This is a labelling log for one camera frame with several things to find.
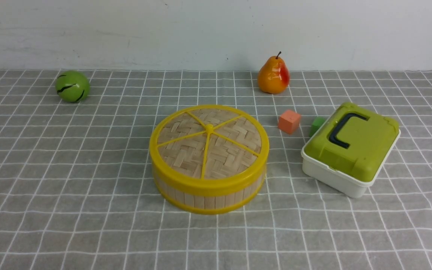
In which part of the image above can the yellow woven steamer lid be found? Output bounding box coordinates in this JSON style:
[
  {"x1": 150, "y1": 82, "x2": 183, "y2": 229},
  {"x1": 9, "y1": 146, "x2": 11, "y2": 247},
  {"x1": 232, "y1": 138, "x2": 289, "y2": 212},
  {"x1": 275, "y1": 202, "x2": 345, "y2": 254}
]
[{"x1": 149, "y1": 105, "x2": 270, "y2": 197}]

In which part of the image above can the yellow bamboo steamer basket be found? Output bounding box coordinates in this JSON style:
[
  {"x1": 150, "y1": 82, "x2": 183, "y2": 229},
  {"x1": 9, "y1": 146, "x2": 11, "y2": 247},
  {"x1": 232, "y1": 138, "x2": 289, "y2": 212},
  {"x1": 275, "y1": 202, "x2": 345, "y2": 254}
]
[{"x1": 154, "y1": 170, "x2": 266, "y2": 215}]

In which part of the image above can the orange cube block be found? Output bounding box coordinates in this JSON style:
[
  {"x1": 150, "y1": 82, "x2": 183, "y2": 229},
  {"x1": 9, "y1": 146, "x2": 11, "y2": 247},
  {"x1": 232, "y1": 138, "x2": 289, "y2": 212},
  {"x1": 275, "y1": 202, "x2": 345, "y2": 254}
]
[{"x1": 277, "y1": 109, "x2": 302, "y2": 135}]

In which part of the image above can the orange toy pear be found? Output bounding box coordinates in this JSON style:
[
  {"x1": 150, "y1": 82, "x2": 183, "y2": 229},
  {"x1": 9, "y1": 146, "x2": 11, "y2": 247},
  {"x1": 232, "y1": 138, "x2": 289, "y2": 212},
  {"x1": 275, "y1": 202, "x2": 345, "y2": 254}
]
[{"x1": 257, "y1": 51, "x2": 290, "y2": 95}]

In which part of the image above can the green cube block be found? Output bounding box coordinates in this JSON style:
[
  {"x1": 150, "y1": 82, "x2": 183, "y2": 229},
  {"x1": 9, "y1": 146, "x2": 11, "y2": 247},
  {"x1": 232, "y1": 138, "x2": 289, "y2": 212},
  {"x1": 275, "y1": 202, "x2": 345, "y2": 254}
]
[{"x1": 309, "y1": 116, "x2": 326, "y2": 137}]

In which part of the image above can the green lidded white box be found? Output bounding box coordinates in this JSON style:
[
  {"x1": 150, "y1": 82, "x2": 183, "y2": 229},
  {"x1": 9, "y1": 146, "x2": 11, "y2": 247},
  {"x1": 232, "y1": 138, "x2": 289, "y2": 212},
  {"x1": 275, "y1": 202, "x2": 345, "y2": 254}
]
[{"x1": 301, "y1": 102, "x2": 401, "y2": 198}]

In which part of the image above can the green striped ball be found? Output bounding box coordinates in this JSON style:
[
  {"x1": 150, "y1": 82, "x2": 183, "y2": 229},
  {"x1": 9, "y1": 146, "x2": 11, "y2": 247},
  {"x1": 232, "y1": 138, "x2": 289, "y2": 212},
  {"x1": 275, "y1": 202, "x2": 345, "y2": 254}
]
[{"x1": 55, "y1": 70, "x2": 90, "y2": 103}]

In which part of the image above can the grey checked tablecloth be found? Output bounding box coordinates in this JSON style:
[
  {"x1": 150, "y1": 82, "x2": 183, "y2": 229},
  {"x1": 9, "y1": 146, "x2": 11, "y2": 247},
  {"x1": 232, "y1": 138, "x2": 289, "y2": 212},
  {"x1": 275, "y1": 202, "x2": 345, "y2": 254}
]
[{"x1": 0, "y1": 70, "x2": 432, "y2": 270}]

